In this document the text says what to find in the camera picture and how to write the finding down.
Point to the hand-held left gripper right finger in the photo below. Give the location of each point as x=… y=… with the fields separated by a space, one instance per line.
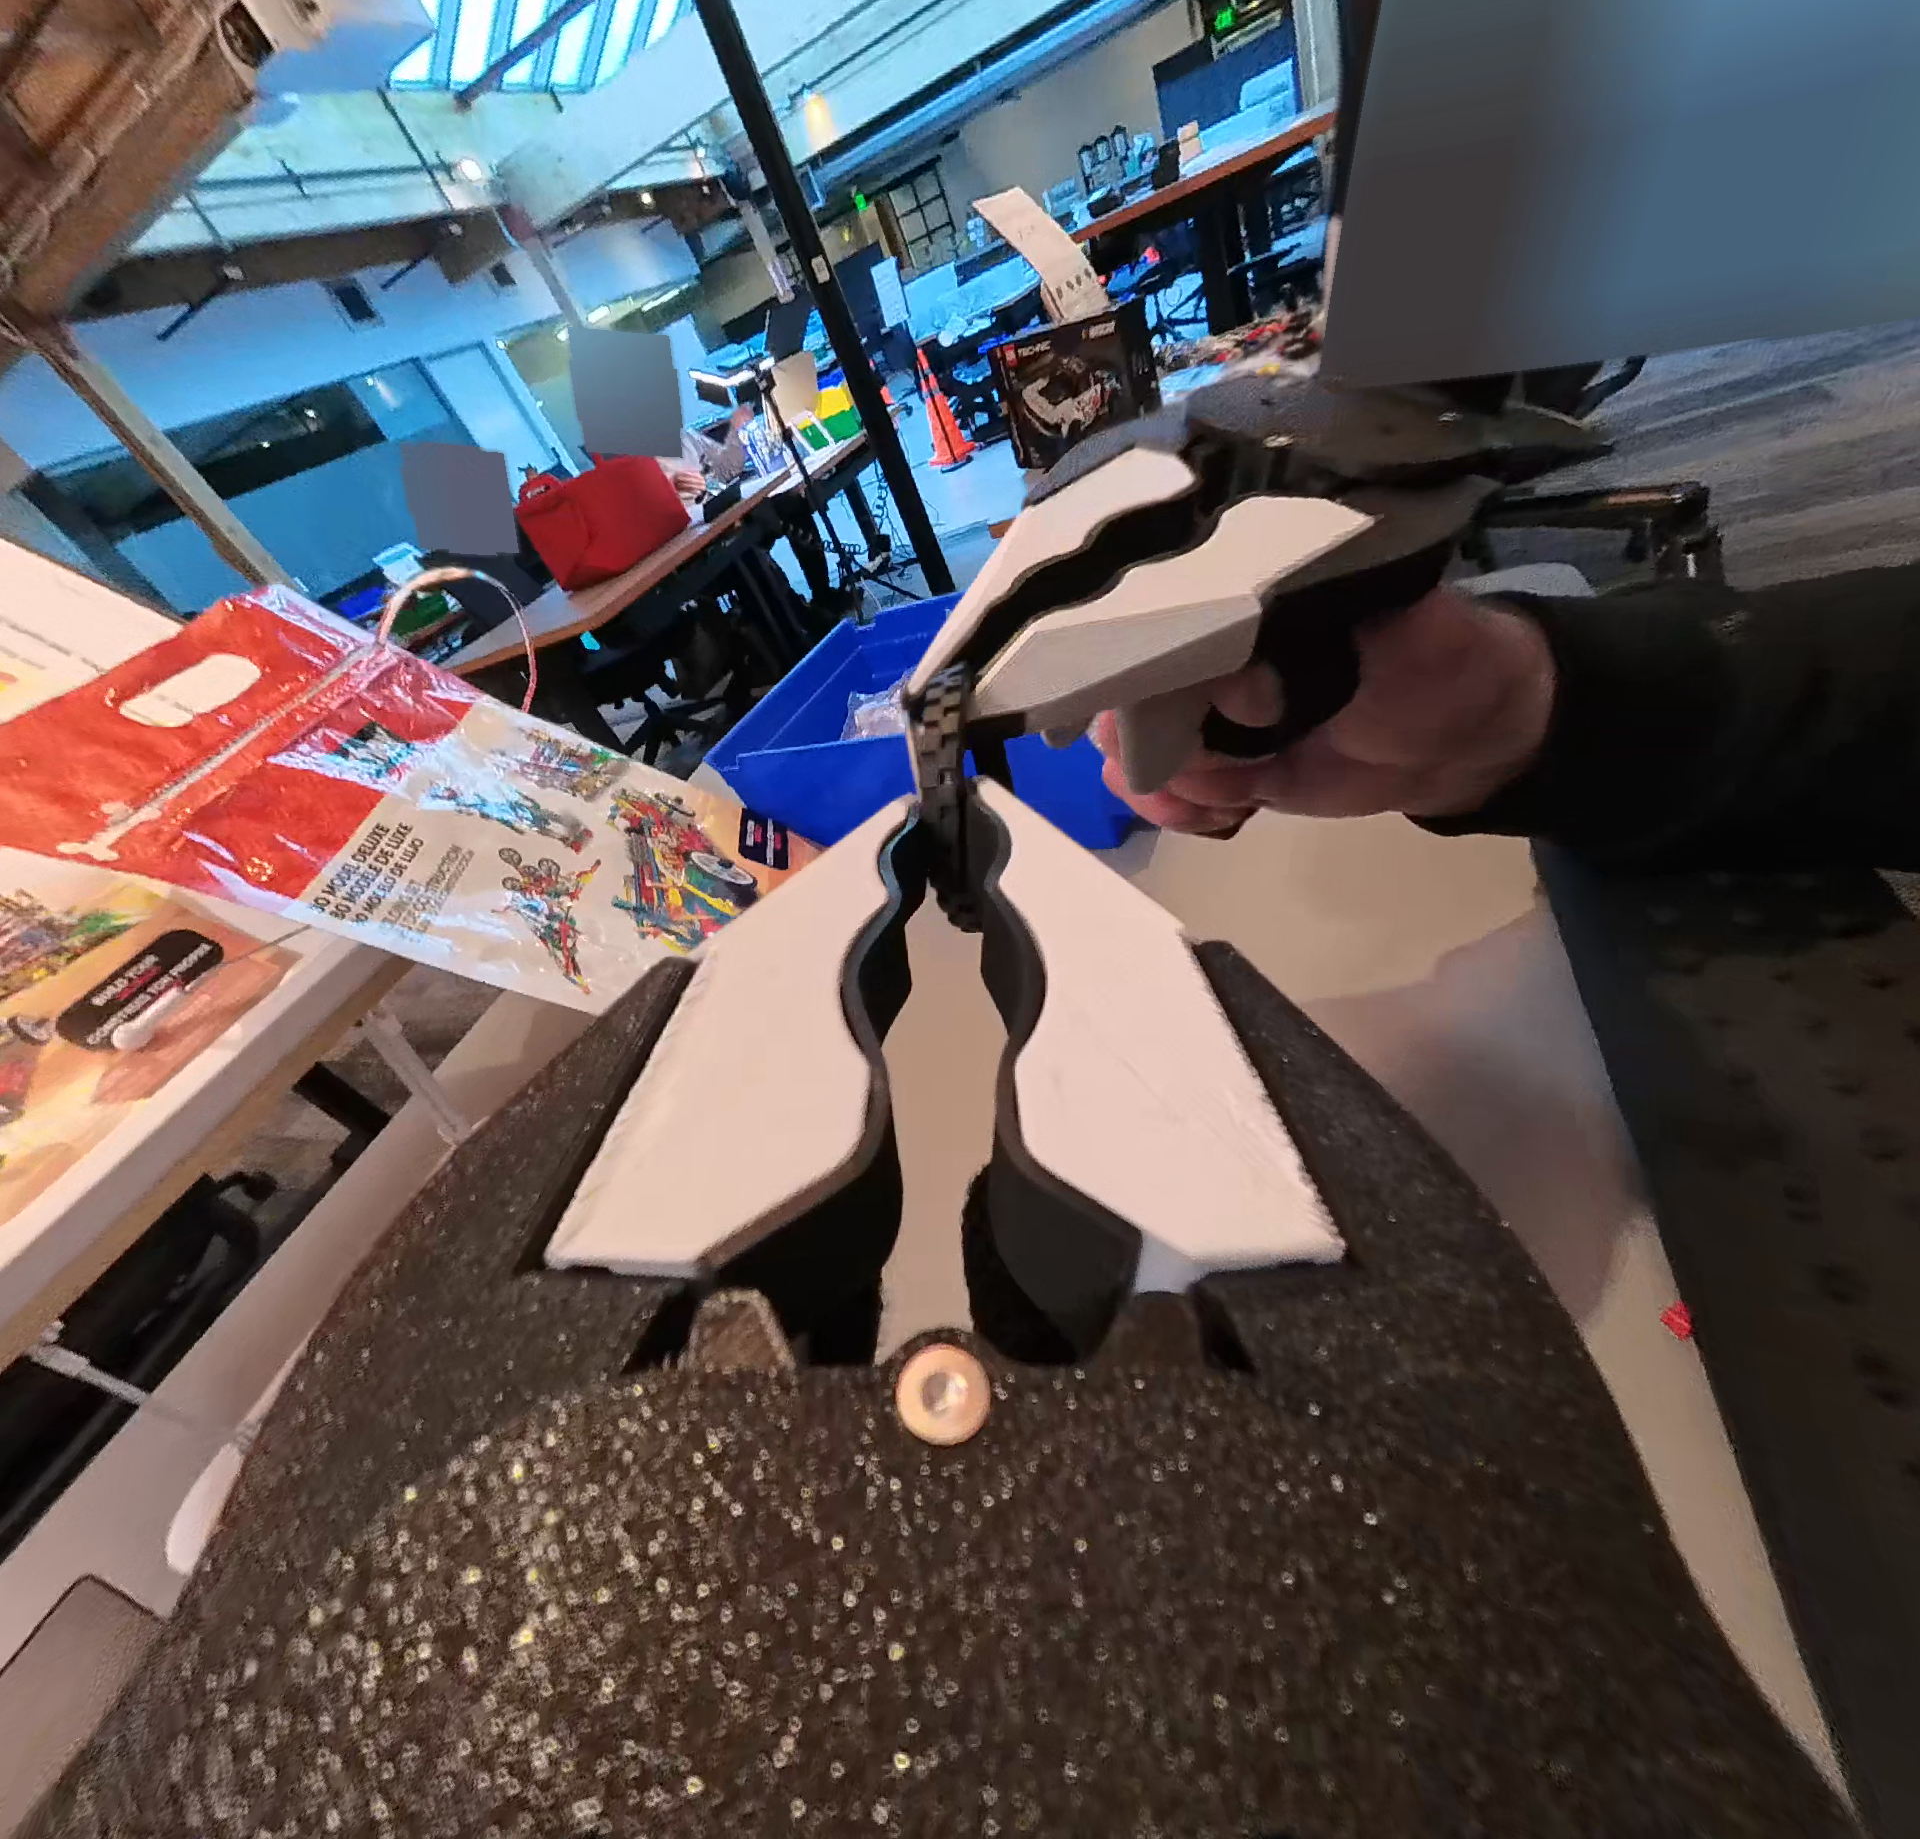
x=1155 y=1089

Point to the black office chair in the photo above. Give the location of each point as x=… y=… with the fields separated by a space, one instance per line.
x=1606 y=527

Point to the person's right forearm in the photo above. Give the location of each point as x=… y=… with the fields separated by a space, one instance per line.
x=1725 y=713

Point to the blue plastic bin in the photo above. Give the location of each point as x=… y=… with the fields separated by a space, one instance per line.
x=841 y=790

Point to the black stand pole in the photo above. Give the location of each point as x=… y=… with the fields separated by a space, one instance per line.
x=810 y=264

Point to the black camera tripod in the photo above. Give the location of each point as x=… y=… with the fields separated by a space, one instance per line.
x=786 y=488

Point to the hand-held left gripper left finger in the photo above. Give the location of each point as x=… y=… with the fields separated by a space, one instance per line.
x=735 y=1104

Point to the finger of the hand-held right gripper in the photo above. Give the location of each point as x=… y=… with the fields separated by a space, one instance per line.
x=1050 y=535
x=1140 y=638

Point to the clear plastic bag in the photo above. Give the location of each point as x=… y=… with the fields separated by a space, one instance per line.
x=877 y=713

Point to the white ceiling projector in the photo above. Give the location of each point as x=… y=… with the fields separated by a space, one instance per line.
x=330 y=18

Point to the long wooden table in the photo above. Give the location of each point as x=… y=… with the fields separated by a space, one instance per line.
x=630 y=595

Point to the high wooden table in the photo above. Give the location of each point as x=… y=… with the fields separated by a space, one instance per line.
x=1200 y=167

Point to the black toy car box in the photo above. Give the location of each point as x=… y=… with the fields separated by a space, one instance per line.
x=1071 y=393

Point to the person's right hand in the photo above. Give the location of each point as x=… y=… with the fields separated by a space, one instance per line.
x=1425 y=730

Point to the red printed plastic bag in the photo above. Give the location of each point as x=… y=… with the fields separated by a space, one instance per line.
x=300 y=790

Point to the black perforated mat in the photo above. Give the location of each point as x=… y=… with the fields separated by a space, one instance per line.
x=1771 y=1195

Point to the white paper sheet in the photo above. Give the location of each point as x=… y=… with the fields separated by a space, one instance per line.
x=1041 y=257

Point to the black toy wheel grey rim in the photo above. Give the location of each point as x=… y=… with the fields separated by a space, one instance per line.
x=946 y=790

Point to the red tote bag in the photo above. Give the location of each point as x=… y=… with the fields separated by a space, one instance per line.
x=601 y=520

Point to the orange traffic cone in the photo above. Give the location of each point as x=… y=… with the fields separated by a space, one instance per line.
x=948 y=422

